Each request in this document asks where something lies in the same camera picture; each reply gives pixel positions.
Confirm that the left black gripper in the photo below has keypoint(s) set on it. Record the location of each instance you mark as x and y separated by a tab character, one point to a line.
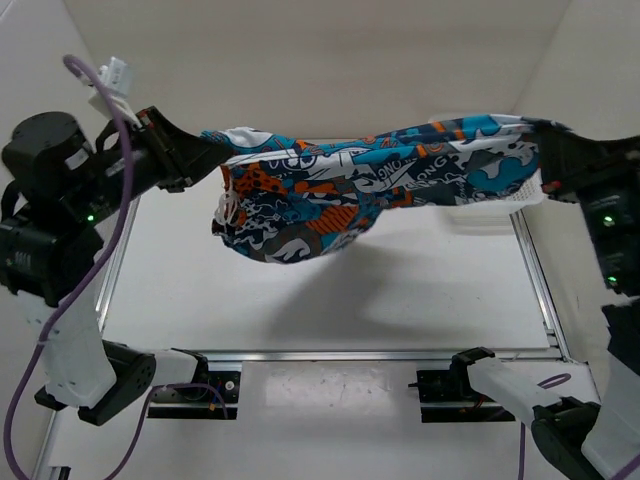
177	156

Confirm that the white plastic basket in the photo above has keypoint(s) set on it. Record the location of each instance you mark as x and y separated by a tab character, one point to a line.
525	200

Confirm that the left aluminium rail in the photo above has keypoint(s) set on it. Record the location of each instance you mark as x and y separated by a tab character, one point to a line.
107	281

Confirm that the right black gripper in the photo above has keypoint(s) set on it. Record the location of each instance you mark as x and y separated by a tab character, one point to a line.
571	163

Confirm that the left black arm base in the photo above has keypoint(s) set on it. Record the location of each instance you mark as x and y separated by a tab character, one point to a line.
199	403

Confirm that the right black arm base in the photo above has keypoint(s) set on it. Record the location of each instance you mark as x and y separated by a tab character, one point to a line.
441	402

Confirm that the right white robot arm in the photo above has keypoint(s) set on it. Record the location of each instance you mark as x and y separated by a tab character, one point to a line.
582	440

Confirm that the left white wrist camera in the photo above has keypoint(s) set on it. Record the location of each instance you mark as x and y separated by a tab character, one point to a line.
117	77

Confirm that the colourful patterned shorts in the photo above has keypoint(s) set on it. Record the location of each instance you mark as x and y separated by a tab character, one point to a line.
286	200

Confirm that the right aluminium rail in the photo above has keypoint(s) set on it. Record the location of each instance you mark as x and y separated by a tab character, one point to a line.
559	345

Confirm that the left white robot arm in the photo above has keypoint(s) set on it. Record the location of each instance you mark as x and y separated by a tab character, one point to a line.
63	186

